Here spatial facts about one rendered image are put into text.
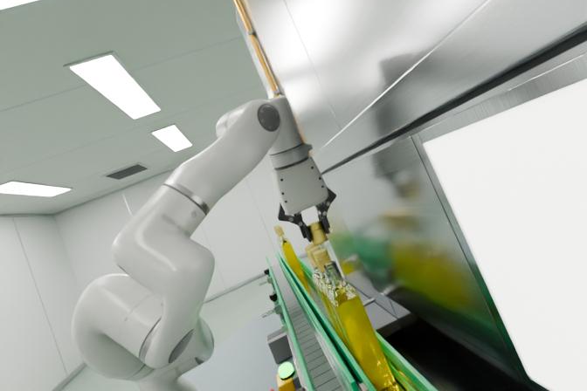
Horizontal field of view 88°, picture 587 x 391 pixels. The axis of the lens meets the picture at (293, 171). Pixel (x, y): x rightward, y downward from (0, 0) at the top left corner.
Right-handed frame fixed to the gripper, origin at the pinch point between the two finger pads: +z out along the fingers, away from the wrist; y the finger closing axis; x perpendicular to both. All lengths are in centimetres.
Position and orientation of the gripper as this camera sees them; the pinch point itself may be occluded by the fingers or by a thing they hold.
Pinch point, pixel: (314, 228)
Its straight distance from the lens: 66.9
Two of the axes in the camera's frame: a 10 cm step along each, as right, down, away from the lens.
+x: 2.1, 1.1, -9.7
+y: -9.2, 3.6, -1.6
